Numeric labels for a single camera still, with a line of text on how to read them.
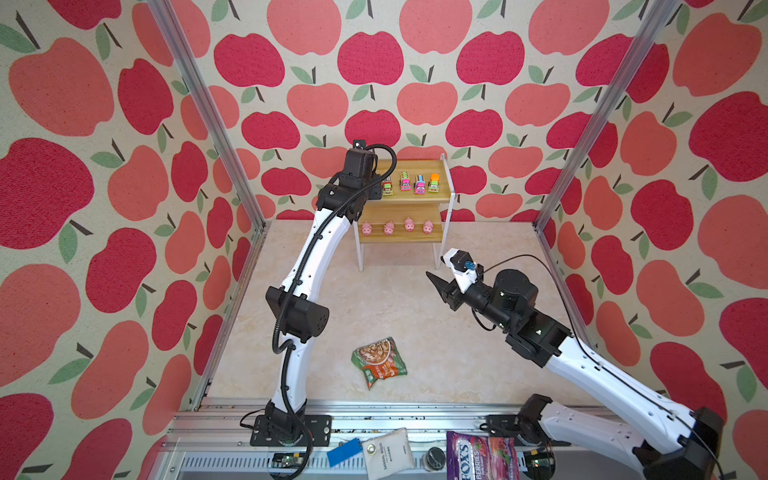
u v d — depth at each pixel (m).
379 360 0.85
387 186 0.82
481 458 0.68
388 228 0.96
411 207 1.07
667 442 0.40
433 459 0.63
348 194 0.58
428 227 0.96
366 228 0.95
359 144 0.69
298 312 0.53
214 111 0.89
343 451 0.69
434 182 0.82
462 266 0.54
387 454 0.70
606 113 0.87
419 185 0.82
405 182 0.83
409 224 0.96
